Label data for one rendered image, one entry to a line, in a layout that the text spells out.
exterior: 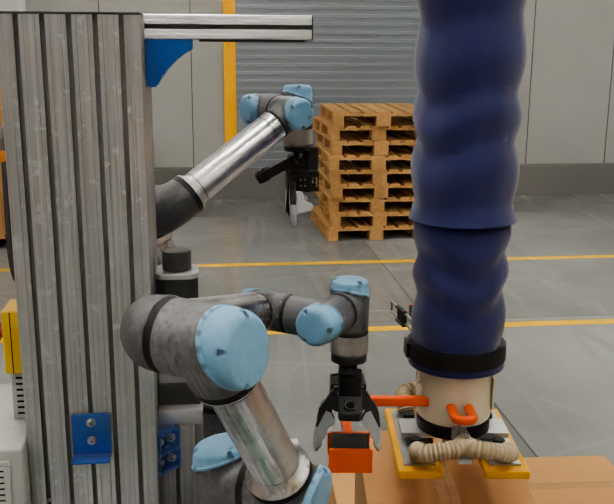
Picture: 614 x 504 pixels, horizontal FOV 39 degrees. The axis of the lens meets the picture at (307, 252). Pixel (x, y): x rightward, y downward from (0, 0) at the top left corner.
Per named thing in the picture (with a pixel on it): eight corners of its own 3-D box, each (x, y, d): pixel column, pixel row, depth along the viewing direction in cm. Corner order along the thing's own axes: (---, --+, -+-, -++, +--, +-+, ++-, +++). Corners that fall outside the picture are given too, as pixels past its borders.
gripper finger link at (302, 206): (314, 221, 218) (312, 188, 222) (291, 222, 218) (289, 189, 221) (313, 226, 221) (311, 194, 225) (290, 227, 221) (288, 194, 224)
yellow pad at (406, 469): (443, 479, 190) (444, 458, 189) (398, 479, 190) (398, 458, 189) (423, 415, 223) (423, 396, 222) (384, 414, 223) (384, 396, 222)
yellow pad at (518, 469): (530, 479, 190) (531, 458, 189) (484, 479, 190) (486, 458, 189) (497, 415, 223) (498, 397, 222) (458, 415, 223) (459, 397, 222)
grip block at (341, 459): (372, 473, 171) (372, 450, 170) (328, 473, 171) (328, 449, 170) (369, 453, 179) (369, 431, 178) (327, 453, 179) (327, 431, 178)
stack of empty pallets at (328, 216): (430, 239, 895) (436, 111, 865) (324, 241, 883) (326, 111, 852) (403, 215, 1020) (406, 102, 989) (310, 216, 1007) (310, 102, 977)
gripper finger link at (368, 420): (389, 433, 180) (367, 397, 178) (392, 446, 174) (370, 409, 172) (375, 440, 180) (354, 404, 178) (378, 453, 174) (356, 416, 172)
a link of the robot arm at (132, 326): (80, 364, 130) (250, 333, 173) (138, 377, 125) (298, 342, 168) (86, 287, 129) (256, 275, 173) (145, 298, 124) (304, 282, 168)
